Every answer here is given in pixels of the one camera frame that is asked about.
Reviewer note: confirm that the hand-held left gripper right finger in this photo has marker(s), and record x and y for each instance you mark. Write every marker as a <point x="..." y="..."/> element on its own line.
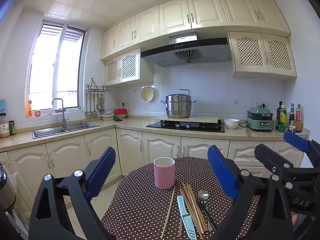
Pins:
<point x="222" y="172"/>

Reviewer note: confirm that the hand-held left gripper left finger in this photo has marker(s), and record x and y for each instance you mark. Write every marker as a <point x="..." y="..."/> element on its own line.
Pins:
<point x="100" y="172"/>

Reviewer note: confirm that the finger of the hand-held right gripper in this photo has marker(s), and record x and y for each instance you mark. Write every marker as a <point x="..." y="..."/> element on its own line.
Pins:
<point x="275" y="158"/>
<point x="296" y="141"/>

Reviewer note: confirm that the metal spoon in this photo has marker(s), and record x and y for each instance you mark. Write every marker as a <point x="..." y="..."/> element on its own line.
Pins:
<point x="200" y="203"/>
<point x="203" y="195"/>

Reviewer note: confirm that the bundle of wooden chopsticks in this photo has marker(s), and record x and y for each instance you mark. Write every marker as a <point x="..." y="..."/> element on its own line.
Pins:
<point x="191" y="205"/>

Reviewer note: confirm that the pink cup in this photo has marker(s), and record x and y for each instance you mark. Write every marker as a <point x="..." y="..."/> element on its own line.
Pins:
<point x="163" y="175"/>

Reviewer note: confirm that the light blue sheathed knife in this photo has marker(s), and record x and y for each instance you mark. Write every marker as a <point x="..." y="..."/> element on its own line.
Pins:
<point x="188" y="227"/>

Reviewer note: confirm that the single wooden chopstick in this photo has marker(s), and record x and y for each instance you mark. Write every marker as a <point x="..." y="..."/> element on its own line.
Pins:
<point x="168" y="212"/>

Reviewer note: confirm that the person's right hand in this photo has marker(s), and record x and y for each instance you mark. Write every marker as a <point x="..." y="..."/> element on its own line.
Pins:
<point x="294" y="219"/>

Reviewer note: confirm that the red sauce bottle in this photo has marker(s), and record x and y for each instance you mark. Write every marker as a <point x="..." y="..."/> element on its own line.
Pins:
<point x="298" y="120"/>

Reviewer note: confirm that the dark sauce bottle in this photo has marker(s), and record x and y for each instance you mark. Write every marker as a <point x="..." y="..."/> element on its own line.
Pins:
<point x="291" y="117"/>

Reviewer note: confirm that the dark green bottle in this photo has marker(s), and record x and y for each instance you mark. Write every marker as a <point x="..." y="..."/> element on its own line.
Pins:
<point x="278" y="112"/>

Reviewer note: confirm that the cream lower kitchen cabinets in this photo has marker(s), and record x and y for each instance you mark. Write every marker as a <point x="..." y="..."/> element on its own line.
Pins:
<point x="67" y="155"/>

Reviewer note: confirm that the green electric cooker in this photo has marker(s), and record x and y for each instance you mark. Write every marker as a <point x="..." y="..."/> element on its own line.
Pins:
<point x="260" y="123"/>

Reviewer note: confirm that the white bowl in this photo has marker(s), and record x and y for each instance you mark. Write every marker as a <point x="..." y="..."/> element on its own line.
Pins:
<point x="231" y="124"/>

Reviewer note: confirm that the polka dot round table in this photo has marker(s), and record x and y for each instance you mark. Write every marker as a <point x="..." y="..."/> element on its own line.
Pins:
<point x="140" y="205"/>

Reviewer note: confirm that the stack of white dishes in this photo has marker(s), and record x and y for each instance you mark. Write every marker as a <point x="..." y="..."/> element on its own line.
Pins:
<point x="107" y="117"/>

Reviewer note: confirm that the hanging metal cooking utensil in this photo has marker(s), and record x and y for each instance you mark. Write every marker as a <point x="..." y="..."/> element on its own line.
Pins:
<point x="87" y="112"/>
<point x="91" y="113"/>
<point x="102" y="105"/>
<point x="95" y="114"/>
<point x="99" y="106"/>

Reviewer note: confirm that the metal faucet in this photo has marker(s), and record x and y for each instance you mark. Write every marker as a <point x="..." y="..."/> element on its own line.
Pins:
<point x="65" y="120"/>

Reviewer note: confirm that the stainless steel sink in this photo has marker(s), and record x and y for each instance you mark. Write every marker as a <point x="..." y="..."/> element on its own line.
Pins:
<point x="50" y="132"/>

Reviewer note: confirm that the red container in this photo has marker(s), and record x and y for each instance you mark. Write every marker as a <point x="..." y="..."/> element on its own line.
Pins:
<point x="120" y="111"/>

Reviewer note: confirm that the black gas stove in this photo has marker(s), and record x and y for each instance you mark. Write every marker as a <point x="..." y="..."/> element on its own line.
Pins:
<point x="175" y="126"/>

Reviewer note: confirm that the stainless steel steamer pot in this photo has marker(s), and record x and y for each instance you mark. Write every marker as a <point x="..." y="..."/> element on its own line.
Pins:
<point x="178" y="107"/>

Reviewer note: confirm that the round perforated cream plate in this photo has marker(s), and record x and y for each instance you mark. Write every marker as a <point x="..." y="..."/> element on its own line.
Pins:
<point x="147" y="93"/>

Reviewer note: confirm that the orange bottle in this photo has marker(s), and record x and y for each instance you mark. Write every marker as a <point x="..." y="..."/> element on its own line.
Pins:
<point x="29" y="110"/>

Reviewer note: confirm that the stainless steel kettle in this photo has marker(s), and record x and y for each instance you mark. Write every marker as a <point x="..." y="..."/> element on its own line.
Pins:
<point x="6" y="192"/>

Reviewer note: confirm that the pale plastic bag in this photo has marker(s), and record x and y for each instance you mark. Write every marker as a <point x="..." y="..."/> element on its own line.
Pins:
<point x="16" y="223"/>

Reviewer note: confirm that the small dark jar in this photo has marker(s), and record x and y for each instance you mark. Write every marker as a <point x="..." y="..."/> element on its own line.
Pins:
<point x="12" y="128"/>

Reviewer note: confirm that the large cream lattice cabinet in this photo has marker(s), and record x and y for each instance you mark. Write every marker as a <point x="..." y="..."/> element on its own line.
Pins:
<point x="250" y="52"/>

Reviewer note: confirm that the large seasoning jar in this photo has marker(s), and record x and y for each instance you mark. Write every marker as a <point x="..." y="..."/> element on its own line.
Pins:
<point x="3" y="128"/>

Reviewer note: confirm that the kitchen window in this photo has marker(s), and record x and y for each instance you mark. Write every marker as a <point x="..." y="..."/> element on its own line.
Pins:
<point x="47" y="75"/>

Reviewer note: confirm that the small cream lattice cabinet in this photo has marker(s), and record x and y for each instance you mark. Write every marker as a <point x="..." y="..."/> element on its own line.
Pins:
<point x="128" y="65"/>

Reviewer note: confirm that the light blue container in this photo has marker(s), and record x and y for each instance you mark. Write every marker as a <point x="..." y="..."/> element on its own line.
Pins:
<point x="2" y="105"/>

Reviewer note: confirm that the range hood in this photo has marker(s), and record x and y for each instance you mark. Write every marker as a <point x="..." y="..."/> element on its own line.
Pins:
<point x="200" y="52"/>

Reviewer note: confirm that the cream upper cabinets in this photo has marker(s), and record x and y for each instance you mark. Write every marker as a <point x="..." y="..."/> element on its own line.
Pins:
<point x="175" y="15"/>

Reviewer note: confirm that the double wall socket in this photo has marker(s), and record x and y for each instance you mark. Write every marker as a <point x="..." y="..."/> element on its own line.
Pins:
<point x="261" y="103"/>

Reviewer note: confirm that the metal wall rack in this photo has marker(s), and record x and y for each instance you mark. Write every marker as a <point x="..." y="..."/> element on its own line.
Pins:
<point x="97" y="88"/>

